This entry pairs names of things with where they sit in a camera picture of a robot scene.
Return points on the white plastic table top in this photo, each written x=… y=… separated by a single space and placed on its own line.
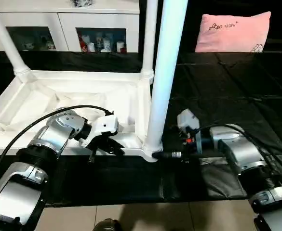
x=59 y=101

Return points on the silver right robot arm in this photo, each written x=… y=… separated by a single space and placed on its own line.
x=247 y=154

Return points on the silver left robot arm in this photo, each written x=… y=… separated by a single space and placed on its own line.
x=44 y=144

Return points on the black work mat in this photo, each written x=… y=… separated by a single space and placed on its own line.
x=237 y=96

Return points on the dark robot foot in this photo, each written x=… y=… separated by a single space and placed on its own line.
x=107 y=225

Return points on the pink pillow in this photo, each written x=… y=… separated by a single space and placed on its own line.
x=232 y=32

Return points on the black furniture with yellow label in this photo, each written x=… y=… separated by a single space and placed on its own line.
x=174 y=24

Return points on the white cabinet with glass doors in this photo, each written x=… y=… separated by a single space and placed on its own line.
x=59 y=24

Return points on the dark ornament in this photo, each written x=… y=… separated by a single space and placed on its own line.
x=82 y=2

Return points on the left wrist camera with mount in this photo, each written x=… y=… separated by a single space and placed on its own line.
x=104 y=126

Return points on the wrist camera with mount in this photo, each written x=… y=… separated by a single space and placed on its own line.
x=104 y=126
x=189 y=122

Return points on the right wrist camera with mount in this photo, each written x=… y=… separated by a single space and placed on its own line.
x=189 y=122

